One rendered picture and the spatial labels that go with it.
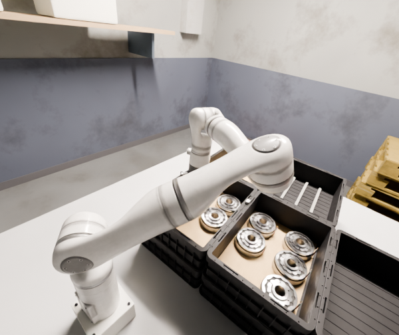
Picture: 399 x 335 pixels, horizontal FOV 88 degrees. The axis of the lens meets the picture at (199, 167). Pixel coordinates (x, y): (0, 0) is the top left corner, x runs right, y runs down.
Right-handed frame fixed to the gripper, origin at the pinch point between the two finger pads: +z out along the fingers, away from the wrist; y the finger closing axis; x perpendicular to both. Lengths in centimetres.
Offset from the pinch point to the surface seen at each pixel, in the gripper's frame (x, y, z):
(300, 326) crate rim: -48, 21, -2
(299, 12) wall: 222, 126, -82
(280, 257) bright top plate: -26.6, 27.2, 5.0
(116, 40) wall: 191, -73, -35
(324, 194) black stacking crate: 10, 68, 8
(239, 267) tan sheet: -28.2, 13.5, 7.8
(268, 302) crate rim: -42.6, 15.0, -1.9
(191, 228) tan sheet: -12.5, -1.7, 7.8
